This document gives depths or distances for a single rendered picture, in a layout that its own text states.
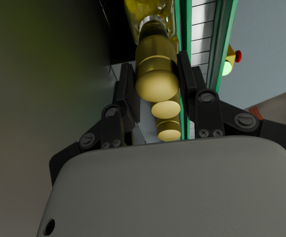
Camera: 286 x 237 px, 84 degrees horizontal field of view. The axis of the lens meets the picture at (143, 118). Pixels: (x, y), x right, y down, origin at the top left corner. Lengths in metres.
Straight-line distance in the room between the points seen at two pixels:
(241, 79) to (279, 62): 0.17
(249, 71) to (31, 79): 0.98
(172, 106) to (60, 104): 0.13
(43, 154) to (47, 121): 0.03
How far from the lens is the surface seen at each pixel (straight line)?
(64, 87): 0.22
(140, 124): 0.71
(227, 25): 0.37
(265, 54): 1.00
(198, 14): 0.44
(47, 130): 0.19
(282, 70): 1.13
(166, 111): 0.18
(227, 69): 0.59
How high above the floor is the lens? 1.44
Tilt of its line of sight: 36 degrees down
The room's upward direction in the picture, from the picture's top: 180 degrees counter-clockwise
